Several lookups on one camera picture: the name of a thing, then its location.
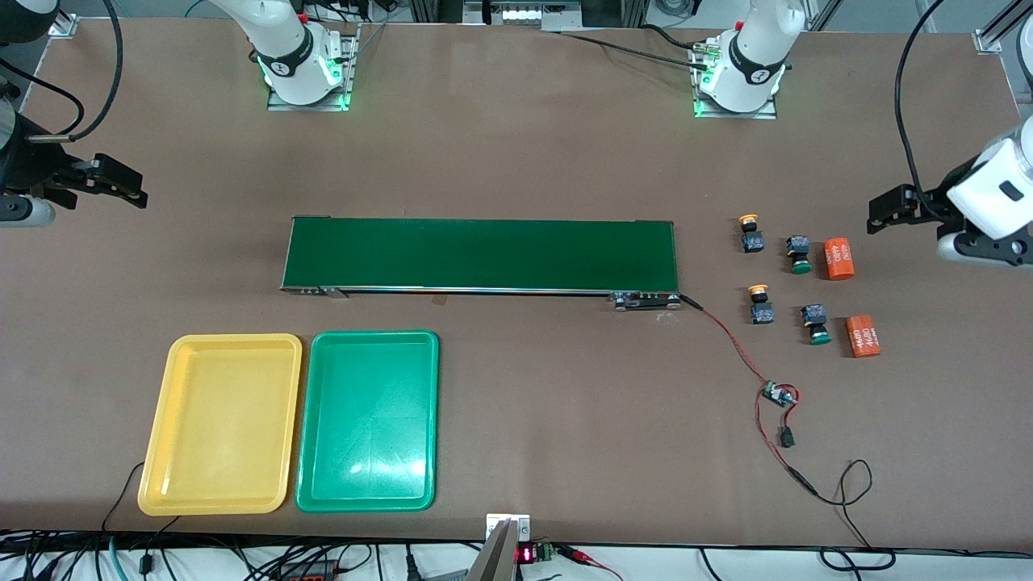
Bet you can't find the green plastic tray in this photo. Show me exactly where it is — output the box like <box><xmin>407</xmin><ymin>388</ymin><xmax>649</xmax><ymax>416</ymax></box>
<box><xmin>295</xmin><ymin>330</ymin><xmax>441</xmax><ymax>513</ymax></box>

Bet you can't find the red and black conveyor cable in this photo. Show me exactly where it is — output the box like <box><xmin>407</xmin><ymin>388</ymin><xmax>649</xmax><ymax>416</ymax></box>
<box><xmin>680</xmin><ymin>295</ymin><xmax>820</xmax><ymax>497</ymax></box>

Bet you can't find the orange cylindrical battery cell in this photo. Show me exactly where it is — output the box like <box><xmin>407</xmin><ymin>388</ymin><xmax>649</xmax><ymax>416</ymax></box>
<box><xmin>823</xmin><ymin>237</ymin><xmax>855</xmax><ymax>282</ymax></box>
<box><xmin>845</xmin><ymin>315</ymin><xmax>881</xmax><ymax>359</ymax></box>

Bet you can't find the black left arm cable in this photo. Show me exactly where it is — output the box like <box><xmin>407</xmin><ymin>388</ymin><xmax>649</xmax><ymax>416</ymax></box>
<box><xmin>896</xmin><ymin>0</ymin><xmax>949</xmax><ymax>227</ymax></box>

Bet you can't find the green conveyor belt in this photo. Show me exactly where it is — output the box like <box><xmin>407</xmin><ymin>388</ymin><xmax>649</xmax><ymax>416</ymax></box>
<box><xmin>279</xmin><ymin>215</ymin><xmax>683</xmax><ymax>311</ymax></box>

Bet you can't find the black base power cable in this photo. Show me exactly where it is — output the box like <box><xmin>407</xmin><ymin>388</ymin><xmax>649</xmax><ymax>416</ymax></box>
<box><xmin>557</xmin><ymin>24</ymin><xmax>711</xmax><ymax>69</ymax></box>

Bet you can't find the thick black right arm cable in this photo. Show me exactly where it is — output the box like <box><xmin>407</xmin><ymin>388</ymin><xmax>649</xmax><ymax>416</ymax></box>
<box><xmin>24</xmin><ymin>0</ymin><xmax>123</xmax><ymax>144</ymax></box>

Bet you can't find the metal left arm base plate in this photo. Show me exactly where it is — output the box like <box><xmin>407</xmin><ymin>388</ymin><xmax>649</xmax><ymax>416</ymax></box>
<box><xmin>692</xmin><ymin>44</ymin><xmax>778</xmax><ymax>120</ymax></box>

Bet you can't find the yellow plastic tray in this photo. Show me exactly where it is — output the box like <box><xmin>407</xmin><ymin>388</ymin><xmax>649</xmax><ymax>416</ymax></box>
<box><xmin>137</xmin><ymin>333</ymin><xmax>303</xmax><ymax>516</ymax></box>

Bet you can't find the thin black looped cable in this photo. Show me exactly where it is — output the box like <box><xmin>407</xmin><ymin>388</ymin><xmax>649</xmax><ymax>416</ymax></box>
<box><xmin>815</xmin><ymin>459</ymin><xmax>897</xmax><ymax>571</ymax></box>

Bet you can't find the grey control box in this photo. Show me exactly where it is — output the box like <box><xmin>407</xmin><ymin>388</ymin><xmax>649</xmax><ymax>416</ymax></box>
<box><xmin>464</xmin><ymin>0</ymin><xmax>582</xmax><ymax>27</ymax></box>

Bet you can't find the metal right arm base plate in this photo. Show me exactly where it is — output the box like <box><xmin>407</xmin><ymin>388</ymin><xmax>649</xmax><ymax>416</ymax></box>
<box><xmin>266</xmin><ymin>24</ymin><xmax>360</xmax><ymax>112</ymax></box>

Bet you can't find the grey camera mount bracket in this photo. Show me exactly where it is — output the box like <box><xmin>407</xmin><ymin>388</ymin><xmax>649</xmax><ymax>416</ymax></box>
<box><xmin>466</xmin><ymin>513</ymin><xmax>532</xmax><ymax>581</ymax></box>

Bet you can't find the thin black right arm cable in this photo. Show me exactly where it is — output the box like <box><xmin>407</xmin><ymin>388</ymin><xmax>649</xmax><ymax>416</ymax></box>
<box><xmin>0</xmin><ymin>61</ymin><xmax>86</xmax><ymax>140</ymax></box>

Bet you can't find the red clip lead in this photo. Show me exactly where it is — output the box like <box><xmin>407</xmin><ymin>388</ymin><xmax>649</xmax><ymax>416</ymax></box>
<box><xmin>557</xmin><ymin>545</ymin><xmax>624</xmax><ymax>581</ymax></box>

